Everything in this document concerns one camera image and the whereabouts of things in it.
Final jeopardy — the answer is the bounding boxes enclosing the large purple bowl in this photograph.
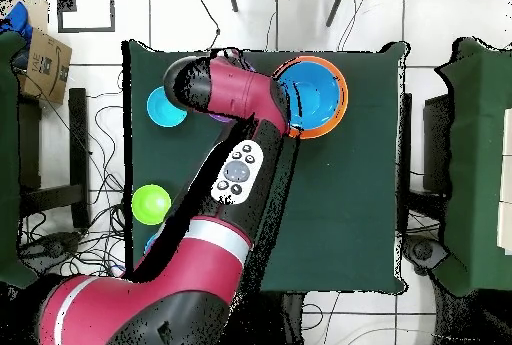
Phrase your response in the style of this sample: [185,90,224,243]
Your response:
[206,60,258,125]

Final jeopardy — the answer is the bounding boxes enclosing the large orange bowl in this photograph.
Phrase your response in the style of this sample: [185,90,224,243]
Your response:
[272,55,350,141]

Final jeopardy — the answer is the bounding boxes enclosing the small light blue bowl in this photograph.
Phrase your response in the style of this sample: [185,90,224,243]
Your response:
[146,85,190,129]

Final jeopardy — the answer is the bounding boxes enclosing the small green bowl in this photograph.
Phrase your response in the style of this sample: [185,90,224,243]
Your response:
[130,183,173,227]

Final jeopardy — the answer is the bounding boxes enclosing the dark green tablecloth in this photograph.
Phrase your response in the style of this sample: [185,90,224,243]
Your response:
[121,39,410,295]

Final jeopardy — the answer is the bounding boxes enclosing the cardboard box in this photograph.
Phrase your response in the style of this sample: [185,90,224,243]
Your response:
[17,26,74,106]

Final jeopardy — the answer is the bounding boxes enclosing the blue cloth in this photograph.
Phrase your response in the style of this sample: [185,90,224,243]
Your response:
[0,0,34,44]

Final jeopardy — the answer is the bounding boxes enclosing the green covered side table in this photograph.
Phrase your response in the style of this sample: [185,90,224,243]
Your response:
[0,30,41,290]
[433,38,512,298]

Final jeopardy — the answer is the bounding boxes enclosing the black stand base with knob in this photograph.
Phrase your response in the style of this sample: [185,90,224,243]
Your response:
[19,230,83,270]

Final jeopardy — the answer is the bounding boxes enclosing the dark gray stand base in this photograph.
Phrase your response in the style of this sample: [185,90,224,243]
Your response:
[401,232,451,276]

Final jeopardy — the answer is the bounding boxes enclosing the black floor cable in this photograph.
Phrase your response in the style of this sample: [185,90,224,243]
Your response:
[194,0,222,53]

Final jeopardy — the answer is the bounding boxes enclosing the black square floor frame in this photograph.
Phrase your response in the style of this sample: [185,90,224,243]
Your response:
[56,0,116,34]

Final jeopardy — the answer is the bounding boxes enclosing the black bench frame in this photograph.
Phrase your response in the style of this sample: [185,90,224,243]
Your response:
[17,87,92,231]

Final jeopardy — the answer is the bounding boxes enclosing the tangled floor cables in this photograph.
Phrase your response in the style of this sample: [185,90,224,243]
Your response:
[19,80,133,282]

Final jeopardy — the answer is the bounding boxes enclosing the black side frame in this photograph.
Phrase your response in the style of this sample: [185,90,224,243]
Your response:
[422,94,455,194]

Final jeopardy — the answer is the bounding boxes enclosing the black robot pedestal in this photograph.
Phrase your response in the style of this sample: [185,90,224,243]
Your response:
[279,292,307,345]

